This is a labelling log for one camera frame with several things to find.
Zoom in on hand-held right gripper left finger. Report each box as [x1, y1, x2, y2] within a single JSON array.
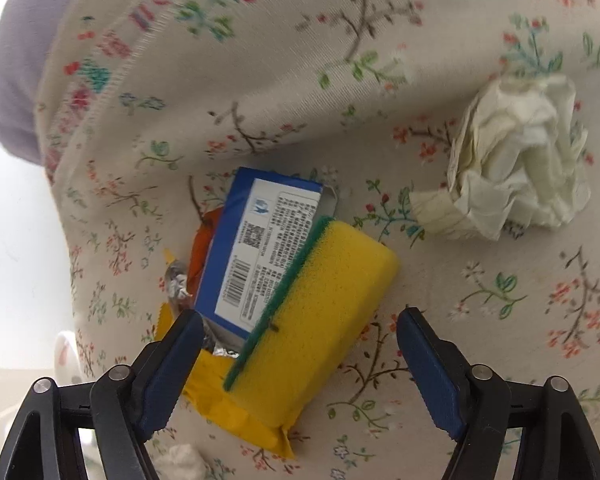
[[0, 309, 205, 480]]

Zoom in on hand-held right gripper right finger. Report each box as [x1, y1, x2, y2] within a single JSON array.
[[396, 307, 600, 480]]

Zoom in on yellow sponge with green pad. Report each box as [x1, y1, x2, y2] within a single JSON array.
[[222, 216, 401, 431]]

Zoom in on yellow and orange foil wrapper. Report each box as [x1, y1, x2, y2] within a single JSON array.
[[155, 209, 297, 461]]

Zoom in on small crumpled white tissue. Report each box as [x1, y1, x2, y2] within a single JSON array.
[[152, 442, 209, 480]]

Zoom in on white rounded object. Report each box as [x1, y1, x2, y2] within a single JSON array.
[[54, 330, 84, 387]]

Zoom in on blue and white carton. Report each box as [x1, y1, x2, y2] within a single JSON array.
[[194, 167, 338, 357]]

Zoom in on large crumpled white paper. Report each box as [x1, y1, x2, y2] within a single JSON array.
[[409, 74, 592, 242]]

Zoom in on floral bed sheet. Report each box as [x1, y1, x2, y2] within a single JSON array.
[[32, 0, 600, 480]]

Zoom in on purple cloth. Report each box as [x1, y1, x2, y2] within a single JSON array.
[[0, 0, 102, 167]]

